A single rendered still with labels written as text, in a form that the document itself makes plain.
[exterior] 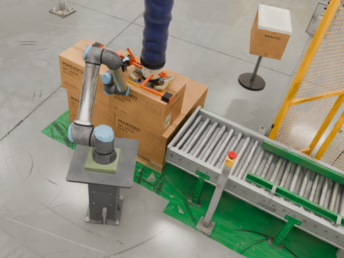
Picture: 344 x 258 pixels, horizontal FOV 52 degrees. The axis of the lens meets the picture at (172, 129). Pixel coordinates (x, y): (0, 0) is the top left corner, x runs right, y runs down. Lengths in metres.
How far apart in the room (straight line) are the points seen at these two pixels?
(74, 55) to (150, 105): 0.94
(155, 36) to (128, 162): 1.04
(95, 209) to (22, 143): 1.25
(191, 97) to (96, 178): 1.59
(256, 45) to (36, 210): 3.13
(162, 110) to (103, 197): 0.91
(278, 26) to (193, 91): 1.35
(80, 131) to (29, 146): 1.43
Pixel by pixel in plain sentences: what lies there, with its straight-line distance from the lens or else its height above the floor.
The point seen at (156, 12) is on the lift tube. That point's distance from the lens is 2.86.
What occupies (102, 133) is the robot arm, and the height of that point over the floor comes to 1.05.
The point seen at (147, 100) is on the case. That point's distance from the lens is 3.20.
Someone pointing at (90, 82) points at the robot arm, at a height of 1.31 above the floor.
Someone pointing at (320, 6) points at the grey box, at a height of 1.74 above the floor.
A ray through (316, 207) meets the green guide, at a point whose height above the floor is 0.63.
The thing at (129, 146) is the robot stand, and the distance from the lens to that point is 3.00.
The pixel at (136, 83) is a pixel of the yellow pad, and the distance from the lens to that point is 3.28.
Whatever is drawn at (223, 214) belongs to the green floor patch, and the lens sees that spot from 3.64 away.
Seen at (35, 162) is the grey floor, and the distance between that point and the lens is 3.93.
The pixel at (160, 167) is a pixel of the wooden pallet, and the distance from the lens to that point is 3.72.
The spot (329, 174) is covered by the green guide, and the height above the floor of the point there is 0.60.
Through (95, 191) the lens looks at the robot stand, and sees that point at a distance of 3.08.
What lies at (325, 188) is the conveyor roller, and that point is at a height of 0.55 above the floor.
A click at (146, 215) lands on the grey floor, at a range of 3.49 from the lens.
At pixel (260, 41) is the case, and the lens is 4.64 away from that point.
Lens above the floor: 2.97
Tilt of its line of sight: 44 degrees down
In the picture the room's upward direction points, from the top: 10 degrees clockwise
